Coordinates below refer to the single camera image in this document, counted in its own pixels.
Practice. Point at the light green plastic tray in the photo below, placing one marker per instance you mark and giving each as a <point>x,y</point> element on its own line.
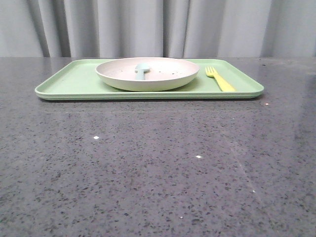
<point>79,81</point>

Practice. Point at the yellow plastic fork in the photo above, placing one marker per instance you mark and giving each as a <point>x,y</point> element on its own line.
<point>222,83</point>

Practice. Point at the grey pleated curtain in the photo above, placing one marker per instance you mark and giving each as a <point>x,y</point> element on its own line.
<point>158,28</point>

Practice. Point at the white round plate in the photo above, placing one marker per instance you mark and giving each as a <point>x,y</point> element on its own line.
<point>164,74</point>

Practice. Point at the light blue plastic spoon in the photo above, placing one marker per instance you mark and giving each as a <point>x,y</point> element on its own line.
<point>140,70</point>

